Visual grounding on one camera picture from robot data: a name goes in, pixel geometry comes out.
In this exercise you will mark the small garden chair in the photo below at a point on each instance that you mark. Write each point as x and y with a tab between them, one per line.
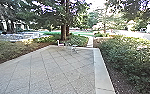
73	47

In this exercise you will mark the white garden bench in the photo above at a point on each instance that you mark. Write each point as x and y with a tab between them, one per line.
60	43

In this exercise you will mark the large tree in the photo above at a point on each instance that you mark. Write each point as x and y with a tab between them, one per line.
64	23

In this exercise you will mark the thin trunk tree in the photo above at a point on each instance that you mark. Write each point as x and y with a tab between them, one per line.
104	16

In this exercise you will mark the green shrub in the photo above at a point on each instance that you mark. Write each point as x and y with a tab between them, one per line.
134	56

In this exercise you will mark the long green hedge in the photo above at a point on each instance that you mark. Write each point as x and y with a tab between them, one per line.
14	48

